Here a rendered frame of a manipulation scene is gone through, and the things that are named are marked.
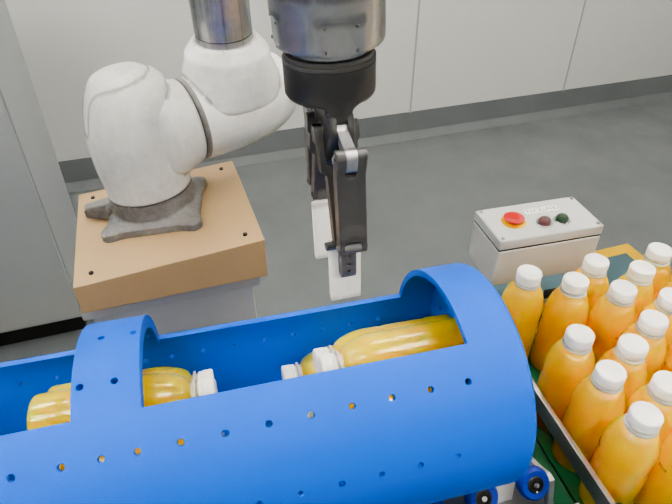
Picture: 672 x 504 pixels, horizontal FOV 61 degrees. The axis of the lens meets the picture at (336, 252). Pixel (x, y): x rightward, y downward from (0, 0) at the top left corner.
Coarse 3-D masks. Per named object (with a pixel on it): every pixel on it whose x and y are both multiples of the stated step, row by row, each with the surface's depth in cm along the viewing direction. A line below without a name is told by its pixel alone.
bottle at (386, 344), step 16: (448, 320) 71; (368, 336) 69; (384, 336) 69; (400, 336) 69; (416, 336) 69; (432, 336) 69; (448, 336) 69; (336, 352) 69; (352, 352) 68; (368, 352) 67; (384, 352) 67; (400, 352) 67; (416, 352) 68
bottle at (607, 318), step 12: (600, 300) 92; (612, 300) 90; (600, 312) 91; (612, 312) 90; (624, 312) 89; (588, 324) 94; (600, 324) 91; (612, 324) 90; (624, 324) 90; (600, 336) 92; (612, 336) 91; (600, 348) 93
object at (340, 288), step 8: (328, 240) 53; (328, 256) 53; (336, 256) 53; (360, 256) 54; (336, 264) 54; (360, 264) 54; (336, 272) 54; (360, 272) 55; (336, 280) 55; (344, 280) 55; (352, 280) 55; (360, 280) 56; (336, 288) 55; (344, 288) 56; (352, 288) 56; (360, 288) 56; (336, 296) 56; (344, 296) 56; (352, 296) 56
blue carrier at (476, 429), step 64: (128, 320) 65; (256, 320) 80; (320, 320) 82; (384, 320) 86; (512, 320) 64; (0, 384) 75; (128, 384) 57; (256, 384) 84; (320, 384) 58; (384, 384) 59; (448, 384) 60; (512, 384) 62; (0, 448) 53; (64, 448) 53; (128, 448) 54; (192, 448) 55; (256, 448) 56; (320, 448) 57; (384, 448) 59; (448, 448) 61; (512, 448) 63
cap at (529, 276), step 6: (522, 270) 92; (528, 270) 92; (534, 270) 92; (540, 270) 92; (516, 276) 93; (522, 276) 91; (528, 276) 91; (534, 276) 91; (540, 276) 91; (522, 282) 92; (528, 282) 91; (534, 282) 91
